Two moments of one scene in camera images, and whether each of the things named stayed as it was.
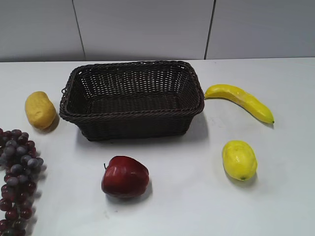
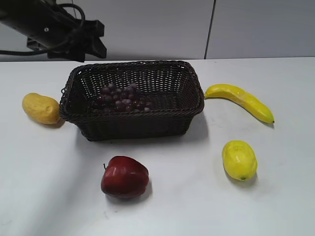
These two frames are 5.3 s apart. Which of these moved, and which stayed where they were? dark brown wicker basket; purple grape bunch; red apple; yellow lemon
Moved: purple grape bunch
Stayed: dark brown wicker basket; red apple; yellow lemon
